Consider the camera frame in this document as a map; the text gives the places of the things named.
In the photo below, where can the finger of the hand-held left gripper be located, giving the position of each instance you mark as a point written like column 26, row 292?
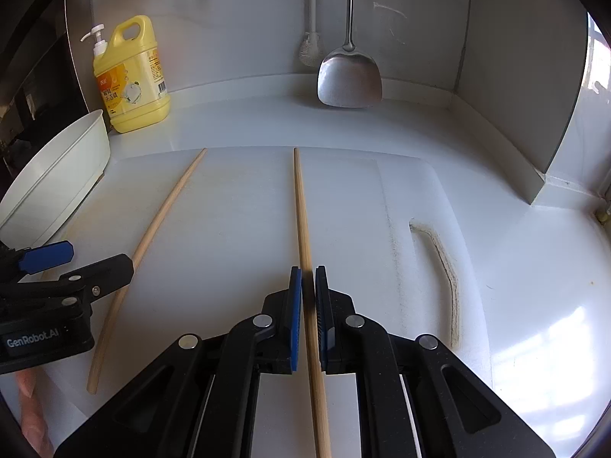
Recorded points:
column 45, row 256
column 105, row 272

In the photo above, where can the white plastic basin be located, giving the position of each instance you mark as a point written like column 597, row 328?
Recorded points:
column 52, row 176

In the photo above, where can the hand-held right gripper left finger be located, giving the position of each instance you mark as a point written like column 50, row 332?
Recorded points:
column 296, row 319

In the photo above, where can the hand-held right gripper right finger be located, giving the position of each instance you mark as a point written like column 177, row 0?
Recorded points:
column 321, row 319

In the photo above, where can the wooden chopstick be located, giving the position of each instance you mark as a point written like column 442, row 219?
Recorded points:
column 301, row 219
column 152, row 233

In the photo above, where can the window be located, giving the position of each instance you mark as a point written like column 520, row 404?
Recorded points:
column 599, row 105

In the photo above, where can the metal spatula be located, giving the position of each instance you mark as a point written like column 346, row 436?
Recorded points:
column 348, row 81

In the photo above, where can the yellow dish soap bottle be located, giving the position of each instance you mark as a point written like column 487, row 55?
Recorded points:
column 136, row 90

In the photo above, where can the person's left forearm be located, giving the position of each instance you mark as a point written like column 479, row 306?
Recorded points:
column 33, row 415

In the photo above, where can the white plastic cutting board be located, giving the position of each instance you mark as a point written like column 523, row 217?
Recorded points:
column 229, row 224

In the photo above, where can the black kitchen appliance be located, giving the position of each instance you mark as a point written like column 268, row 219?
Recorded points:
column 33, row 57

